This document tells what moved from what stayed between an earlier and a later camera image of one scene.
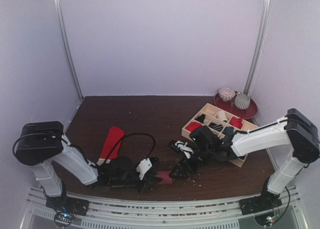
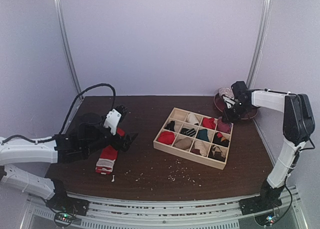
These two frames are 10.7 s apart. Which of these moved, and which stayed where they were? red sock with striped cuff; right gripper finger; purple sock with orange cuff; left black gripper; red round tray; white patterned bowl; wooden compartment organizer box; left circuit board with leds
Moved: wooden compartment organizer box; purple sock with orange cuff; right gripper finger; left black gripper
Stayed: red sock with striped cuff; white patterned bowl; red round tray; left circuit board with leds
